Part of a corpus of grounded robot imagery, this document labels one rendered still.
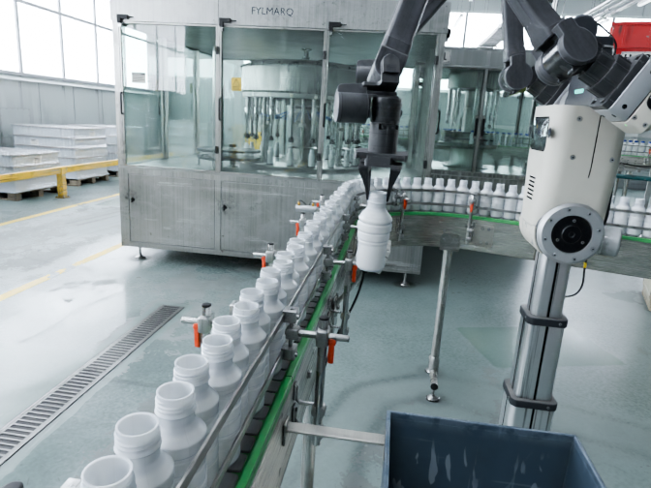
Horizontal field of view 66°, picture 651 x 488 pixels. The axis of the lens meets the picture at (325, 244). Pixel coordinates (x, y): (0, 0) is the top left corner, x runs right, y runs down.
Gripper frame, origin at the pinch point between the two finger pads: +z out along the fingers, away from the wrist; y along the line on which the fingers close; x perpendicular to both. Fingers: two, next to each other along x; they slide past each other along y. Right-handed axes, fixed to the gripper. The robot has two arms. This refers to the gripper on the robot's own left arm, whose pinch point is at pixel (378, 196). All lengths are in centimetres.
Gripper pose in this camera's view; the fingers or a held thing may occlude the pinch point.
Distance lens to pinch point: 102.9
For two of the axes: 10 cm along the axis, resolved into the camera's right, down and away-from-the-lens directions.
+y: 9.8, 1.2, -1.7
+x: 2.0, -3.0, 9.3
